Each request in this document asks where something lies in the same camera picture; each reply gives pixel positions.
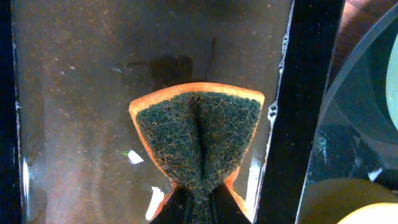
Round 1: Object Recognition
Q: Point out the yellow plate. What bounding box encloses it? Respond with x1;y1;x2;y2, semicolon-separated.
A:
338;203;397;224

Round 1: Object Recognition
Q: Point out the light blue plate top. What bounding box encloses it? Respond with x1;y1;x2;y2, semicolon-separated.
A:
386;37;398;128

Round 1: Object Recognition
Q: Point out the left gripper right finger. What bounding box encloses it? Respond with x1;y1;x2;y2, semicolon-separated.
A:
210;183;251;224

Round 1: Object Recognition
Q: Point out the black round tray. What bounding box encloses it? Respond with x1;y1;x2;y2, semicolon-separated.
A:
296;6;397;223

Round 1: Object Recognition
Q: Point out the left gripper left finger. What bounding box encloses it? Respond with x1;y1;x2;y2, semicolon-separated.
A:
150;187;192;224

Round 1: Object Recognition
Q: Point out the orange green scrub sponge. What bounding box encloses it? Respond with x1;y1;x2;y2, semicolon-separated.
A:
129;82;264;223

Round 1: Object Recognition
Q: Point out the black rectangular water tray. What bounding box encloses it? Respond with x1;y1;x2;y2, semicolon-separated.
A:
1;1;344;223

